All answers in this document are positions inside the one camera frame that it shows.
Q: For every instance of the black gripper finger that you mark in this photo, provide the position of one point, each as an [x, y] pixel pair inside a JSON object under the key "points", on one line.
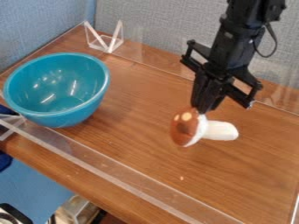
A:
{"points": [[213, 93], [200, 93]]}

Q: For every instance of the clear acrylic corner bracket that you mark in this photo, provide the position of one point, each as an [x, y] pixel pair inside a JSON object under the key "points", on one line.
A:
{"points": [[102, 42]]}

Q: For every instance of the clear acrylic left bracket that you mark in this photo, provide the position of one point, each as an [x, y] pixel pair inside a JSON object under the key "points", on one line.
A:
{"points": [[12, 122]]}

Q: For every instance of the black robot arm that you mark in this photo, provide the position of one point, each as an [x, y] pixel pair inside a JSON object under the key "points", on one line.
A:
{"points": [[249, 17]]}

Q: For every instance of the brown white plush mushroom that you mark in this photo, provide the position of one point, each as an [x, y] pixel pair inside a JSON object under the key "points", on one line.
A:
{"points": [[189, 127]]}

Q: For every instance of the blue cloth object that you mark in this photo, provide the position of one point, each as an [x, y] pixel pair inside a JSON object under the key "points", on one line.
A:
{"points": [[5, 160]]}

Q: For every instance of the black white object below table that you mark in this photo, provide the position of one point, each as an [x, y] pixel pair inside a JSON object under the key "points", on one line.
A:
{"points": [[12, 216]]}

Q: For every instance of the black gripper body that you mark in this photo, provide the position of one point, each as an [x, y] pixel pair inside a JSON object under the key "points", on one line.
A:
{"points": [[224, 62]]}

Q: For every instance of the blue bowl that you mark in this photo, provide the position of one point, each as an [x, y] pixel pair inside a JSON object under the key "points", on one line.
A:
{"points": [[57, 89]]}

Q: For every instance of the clear acrylic front barrier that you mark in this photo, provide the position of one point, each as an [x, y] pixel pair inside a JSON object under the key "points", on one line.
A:
{"points": [[130, 180]]}

